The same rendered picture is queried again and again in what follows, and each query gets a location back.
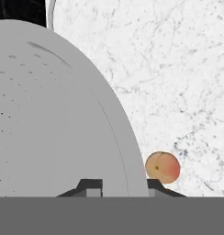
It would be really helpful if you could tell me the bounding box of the orange peach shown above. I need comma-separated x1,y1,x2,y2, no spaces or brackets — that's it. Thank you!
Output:
144,151,182,185

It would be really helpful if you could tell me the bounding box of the grey perforated colander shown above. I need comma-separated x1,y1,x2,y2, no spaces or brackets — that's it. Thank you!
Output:
0,19,151,198

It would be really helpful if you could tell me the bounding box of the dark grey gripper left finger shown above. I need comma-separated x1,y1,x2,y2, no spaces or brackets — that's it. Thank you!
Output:
56,178,104,198

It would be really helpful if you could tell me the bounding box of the black sink basin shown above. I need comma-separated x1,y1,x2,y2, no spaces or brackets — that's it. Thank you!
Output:
0,0,57,30

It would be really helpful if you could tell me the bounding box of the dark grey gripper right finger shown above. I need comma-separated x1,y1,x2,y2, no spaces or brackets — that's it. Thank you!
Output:
146,178,187,198

